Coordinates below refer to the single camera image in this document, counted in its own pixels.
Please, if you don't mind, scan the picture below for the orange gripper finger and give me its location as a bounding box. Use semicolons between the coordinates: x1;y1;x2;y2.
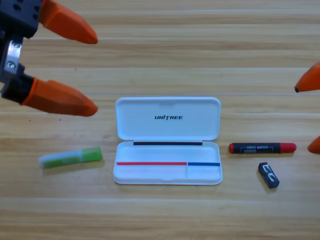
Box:
21;76;99;118
294;61;320;93
38;0;99;45
307;136;320;155

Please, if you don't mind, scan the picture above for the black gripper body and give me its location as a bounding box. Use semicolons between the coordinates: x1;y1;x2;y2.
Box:
0;0;43;105

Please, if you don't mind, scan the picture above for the black eraser white print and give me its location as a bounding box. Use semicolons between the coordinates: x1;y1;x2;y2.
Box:
257;161;281;189

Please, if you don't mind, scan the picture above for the black red marker pen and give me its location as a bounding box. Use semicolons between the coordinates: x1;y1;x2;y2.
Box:
228;142;298;155

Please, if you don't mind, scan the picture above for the green white glue stick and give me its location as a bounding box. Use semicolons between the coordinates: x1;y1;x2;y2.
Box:
38;146;104;169

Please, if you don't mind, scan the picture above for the white Unitree pencil case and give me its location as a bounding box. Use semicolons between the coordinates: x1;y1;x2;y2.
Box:
112;96;224;186

